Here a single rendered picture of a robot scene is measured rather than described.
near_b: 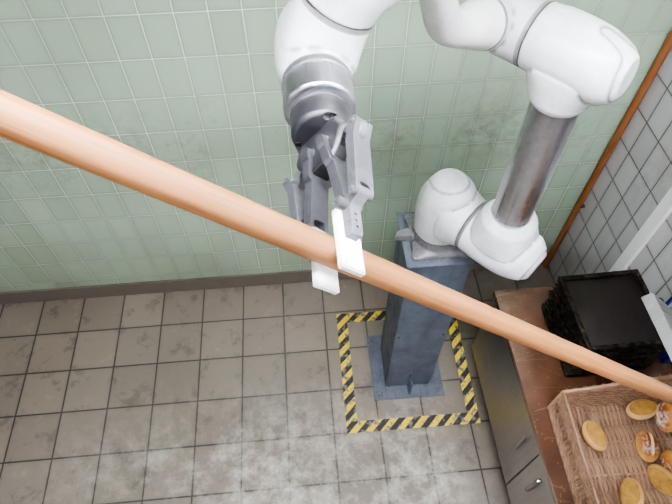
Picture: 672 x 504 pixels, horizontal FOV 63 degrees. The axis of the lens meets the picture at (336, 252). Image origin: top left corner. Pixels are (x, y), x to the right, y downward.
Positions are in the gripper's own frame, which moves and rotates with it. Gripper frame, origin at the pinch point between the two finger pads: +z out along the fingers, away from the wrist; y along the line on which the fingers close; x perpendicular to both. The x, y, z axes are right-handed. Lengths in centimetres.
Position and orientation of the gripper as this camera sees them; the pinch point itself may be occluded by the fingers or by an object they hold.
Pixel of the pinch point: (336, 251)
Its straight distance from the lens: 54.8
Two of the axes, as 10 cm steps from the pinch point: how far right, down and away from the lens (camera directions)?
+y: -6.5, 4.8, 5.9
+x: -7.5, -3.2, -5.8
